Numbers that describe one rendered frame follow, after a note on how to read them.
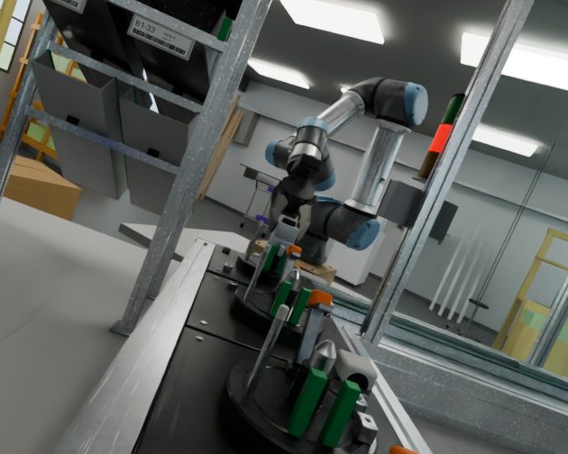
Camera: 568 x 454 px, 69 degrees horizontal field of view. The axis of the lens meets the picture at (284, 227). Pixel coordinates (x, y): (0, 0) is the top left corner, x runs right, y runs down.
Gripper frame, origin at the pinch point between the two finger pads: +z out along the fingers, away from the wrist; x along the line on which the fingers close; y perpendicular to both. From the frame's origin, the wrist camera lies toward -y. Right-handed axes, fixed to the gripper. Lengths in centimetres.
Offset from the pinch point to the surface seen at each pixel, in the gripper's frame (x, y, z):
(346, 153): -184, 547, -647
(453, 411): -39.0, -0.2, 24.1
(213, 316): 9.1, -16.9, 28.8
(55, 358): 25.0, -10.7, 37.9
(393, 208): -14.1, -17.4, -0.3
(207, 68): 23.7, -23.4, -7.3
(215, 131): 19.8, -11.2, -6.7
